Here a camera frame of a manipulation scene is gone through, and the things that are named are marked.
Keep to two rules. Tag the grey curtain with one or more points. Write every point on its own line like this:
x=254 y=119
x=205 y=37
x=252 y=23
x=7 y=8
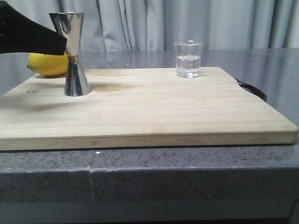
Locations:
x=155 y=25

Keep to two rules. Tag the wooden cutting board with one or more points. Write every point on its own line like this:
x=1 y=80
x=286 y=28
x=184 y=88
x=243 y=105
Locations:
x=139 y=108

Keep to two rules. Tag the black cutting board handle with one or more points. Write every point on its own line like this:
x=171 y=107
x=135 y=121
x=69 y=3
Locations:
x=254 y=90

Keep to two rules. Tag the yellow lemon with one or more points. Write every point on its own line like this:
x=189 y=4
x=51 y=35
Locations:
x=48 y=65

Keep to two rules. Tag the steel double jigger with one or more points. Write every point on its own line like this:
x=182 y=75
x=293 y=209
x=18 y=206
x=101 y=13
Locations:
x=69 y=25

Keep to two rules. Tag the glass measuring beaker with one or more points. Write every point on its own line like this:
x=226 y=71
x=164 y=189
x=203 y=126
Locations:
x=188 y=58

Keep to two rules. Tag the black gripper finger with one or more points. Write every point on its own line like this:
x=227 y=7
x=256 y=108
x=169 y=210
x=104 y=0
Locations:
x=20 y=34

